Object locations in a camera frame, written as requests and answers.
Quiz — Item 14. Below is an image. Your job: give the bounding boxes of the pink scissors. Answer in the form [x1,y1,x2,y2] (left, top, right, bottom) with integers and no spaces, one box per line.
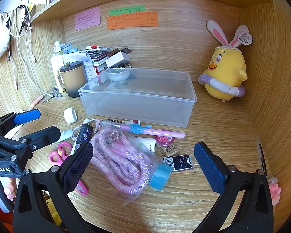
[49,142,88,196]

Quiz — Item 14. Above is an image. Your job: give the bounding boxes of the green white tube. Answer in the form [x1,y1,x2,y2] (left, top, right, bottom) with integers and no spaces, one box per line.
[57,129,73,143]

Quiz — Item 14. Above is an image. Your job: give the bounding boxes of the white tape roll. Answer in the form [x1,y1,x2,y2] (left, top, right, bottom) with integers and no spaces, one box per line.
[63,107,78,124]

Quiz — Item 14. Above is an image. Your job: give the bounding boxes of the black capped purple tube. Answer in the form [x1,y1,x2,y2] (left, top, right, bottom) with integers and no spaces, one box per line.
[70,124,94,155]

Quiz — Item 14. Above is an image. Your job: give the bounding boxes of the braided pink cord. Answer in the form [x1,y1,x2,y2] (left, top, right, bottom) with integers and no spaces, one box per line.
[71,118,100,141]

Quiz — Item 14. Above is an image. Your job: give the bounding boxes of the pink rope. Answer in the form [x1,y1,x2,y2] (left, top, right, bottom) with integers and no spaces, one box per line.
[89,126,161,207]

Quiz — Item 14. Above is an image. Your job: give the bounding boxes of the dark blue small box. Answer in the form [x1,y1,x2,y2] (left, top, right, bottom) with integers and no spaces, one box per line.
[162,155,193,172]

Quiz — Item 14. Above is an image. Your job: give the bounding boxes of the blue tape roll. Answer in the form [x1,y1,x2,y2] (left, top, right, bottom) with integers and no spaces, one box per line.
[149,163,172,190]

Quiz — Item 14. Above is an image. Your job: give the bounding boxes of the small white bottle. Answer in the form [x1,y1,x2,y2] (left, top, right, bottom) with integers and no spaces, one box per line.
[137,137,156,153]

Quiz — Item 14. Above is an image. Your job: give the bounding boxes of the pink round jar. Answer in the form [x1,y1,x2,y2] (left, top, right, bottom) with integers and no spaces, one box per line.
[155,136,175,147]

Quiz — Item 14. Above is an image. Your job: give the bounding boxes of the person's right hand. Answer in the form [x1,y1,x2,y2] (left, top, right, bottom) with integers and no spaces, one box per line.
[269,183,281,207]

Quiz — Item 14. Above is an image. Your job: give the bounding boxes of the person's left hand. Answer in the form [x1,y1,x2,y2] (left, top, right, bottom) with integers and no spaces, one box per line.
[4,178,17,201]

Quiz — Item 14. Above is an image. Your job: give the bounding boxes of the eyeglasses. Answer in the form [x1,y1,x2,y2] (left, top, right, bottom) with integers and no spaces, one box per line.
[41,86,62,103]

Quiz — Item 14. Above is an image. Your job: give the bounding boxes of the brown lidded mug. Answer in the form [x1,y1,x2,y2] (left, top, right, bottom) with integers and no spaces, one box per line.
[57,61,88,98]

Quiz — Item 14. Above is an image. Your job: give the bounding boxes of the stack of books and papers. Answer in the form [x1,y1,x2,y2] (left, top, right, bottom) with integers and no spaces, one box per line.
[51,44,132,81]

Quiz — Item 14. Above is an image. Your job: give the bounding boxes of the red white marker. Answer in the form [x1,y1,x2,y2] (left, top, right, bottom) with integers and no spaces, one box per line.
[86,45,111,50]

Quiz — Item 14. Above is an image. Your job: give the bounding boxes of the white bowl of beads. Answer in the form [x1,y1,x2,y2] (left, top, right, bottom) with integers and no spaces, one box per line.
[105,67,131,83]

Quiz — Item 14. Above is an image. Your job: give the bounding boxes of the white rectangular box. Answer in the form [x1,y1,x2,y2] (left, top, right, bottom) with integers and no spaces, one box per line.
[105,52,130,68]

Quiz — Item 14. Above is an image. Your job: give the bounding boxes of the wooden stamp block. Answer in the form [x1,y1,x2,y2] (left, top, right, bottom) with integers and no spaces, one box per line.
[156,145,178,157]

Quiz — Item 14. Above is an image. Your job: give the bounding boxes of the pink sticky note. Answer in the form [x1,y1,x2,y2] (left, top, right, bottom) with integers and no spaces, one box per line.
[74,6,101,31]

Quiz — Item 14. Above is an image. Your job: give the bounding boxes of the clear plastic storage box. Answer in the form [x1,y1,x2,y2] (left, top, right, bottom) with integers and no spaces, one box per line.
[79,68,197,127]

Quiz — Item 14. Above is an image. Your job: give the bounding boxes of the yellow chick plush toy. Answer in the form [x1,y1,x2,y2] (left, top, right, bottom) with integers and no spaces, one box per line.
[198,20,253,102]

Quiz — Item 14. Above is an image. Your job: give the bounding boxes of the green sticky note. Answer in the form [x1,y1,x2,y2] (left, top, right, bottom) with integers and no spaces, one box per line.
[109,6,146,16]

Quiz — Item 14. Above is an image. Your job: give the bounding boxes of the orange sticky note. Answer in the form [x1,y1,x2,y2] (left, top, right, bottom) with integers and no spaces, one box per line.
[107,11,159,30]

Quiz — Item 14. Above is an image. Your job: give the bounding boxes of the white charging cable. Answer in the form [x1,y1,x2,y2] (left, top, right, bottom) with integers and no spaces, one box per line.
[4,0,55,97]

